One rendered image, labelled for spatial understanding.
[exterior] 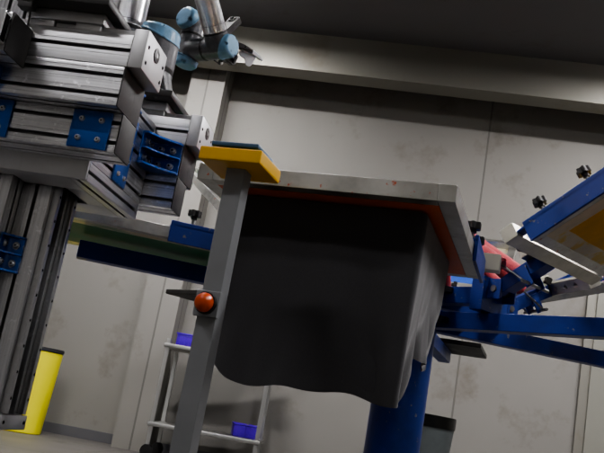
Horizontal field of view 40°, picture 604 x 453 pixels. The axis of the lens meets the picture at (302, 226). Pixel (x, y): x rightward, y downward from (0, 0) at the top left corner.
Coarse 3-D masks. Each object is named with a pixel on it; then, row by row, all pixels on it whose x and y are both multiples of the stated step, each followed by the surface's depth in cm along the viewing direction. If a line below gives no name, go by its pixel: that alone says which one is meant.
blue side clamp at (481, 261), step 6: (474, 240) 217; (480, 240) 221; (474, 246) 217; (480, 246) 223; (474, 252) 216; (480, 252) 225; (474, 258) 216; (480, 258) 227; (474, 264) 220; (480, 264) 229; (480, 270) 230; (480, 276) 234; (480, 282) 243
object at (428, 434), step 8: (424, 416) 557; (432, 416) 557; (440, 416) 559; (424, 424) 555; (432, 424) 556; (440, 424) 558; (448, 424) 562; (424, 432) 555; (432, 432) 556; (440, 432) 558; (448, 432) 563; (424, 440) 554; (432, 440) 556; (440, 440) 558; (448, 440) 564; (424, 448) 554; (432, 448) 555; (440, 448) 558; (448, 448) 565
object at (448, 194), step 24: (216, 192) 198; (312, 192) 183; (336, 192) 180; (360, 192) 177; (384, 192) 176; (408, 192) 174; (432, 192) 173; (456, 192) 172; (456, 216) 181; (456, 240) 203
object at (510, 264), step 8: (488, 248) 288; (496, 248) 301; (504, 256) 297; (504, 264) 284; (512, 264) 293; (488, 272) 328; (504, 272) 317; (512, 272) 279; (448, 280) 345; (528, 296) 320
